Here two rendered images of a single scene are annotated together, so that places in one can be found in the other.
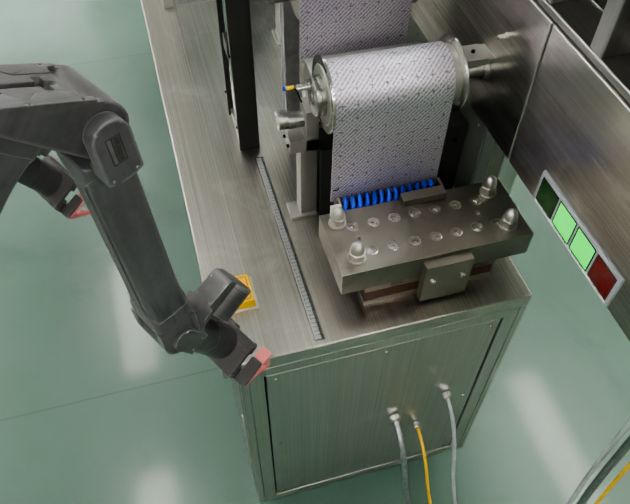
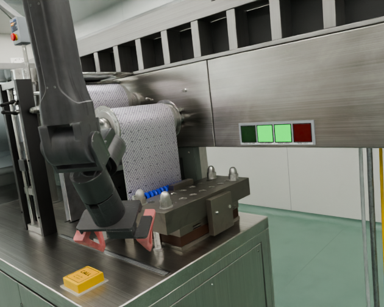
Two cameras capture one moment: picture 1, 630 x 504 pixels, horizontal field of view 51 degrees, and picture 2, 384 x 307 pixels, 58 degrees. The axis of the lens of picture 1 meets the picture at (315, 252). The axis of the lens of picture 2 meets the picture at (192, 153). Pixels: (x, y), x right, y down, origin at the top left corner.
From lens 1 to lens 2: 79 cm
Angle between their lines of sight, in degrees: 50
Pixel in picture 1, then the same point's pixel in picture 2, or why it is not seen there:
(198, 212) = (25, 265)
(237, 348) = (127, 209)
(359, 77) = (124, 109)
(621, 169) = (277, 74)
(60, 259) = not seen: outside the picture
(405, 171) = (164, 176)
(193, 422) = not seen: outside the picture
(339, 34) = not seen: hidden behind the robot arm
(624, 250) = (303, 106)
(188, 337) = (99, 140)
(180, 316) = (90, 110)
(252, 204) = (67, 249)
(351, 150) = (132, 158)
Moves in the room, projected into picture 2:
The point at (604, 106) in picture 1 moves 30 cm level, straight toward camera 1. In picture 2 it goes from (252, 60) to (282, 43)
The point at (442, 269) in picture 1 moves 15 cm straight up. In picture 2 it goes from (218, 200) to (213, 151)
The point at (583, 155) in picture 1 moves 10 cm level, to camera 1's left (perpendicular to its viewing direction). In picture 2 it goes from (254, 92) to (228, 95)
